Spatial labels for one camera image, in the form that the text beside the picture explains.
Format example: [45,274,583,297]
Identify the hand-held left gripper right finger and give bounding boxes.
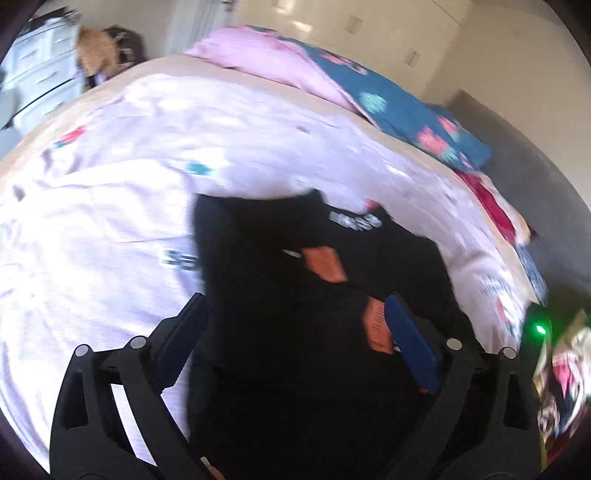
[385,292,542,480]

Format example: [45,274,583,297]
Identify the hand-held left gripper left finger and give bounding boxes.
[50,292,209,480]

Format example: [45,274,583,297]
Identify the black garment with orange tags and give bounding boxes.
[186,189,483,480]

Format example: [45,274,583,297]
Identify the pile of colourful clothes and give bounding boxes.
[531,310,591,467]

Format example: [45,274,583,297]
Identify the dark blue patterned cloth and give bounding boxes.
[513,242,551,306]

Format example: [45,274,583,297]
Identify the red and pink pillow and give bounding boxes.
[455,170,532,245]

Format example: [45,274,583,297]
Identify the pink strawberry printed blanket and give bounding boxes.
[0,74,527,467]

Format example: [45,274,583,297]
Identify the grey padded headboard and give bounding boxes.
[445,90,591,324]

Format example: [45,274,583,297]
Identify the blue floral quilt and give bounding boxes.
[256,28,491,172]

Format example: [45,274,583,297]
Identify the beige bed sheet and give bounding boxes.
[0,54,539,305]

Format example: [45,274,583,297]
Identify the pink quilt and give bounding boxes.
[185,26,365,116]

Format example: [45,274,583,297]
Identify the brown bag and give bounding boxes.
[76,27,118,77]

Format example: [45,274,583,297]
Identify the white drawer cabinet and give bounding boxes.
[0,11,86,132]

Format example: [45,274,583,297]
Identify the white wardrobe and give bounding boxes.
[235,0,481,104]

